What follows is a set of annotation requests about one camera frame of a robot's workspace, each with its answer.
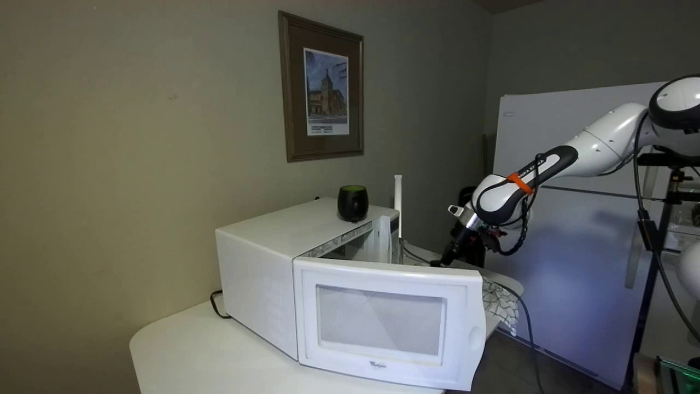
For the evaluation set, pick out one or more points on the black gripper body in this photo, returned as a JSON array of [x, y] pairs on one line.
[[453, 241]]

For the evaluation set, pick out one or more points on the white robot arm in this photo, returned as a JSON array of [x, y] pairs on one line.
[[604, 143]]

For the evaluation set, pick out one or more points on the white microwave door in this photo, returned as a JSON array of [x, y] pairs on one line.
[[307, 330]]

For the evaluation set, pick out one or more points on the white microwave oven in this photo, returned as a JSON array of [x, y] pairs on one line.
[[254, 286]]

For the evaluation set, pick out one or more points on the white plastic rod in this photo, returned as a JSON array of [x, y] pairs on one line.
[[399, 208]]

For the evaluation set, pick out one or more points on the white checkered dish towel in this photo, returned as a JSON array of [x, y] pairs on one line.
[[504, 307]]

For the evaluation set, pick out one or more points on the black mug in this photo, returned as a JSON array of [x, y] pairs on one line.
[[353, 202]]

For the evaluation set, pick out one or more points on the white panel board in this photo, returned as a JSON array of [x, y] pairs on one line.
[[576, 292]]

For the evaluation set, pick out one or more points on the framed building picture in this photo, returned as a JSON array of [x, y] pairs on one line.
[[319, 89]]

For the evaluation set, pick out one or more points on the black camera stand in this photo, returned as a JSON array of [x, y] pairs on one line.
[[657, 252]]

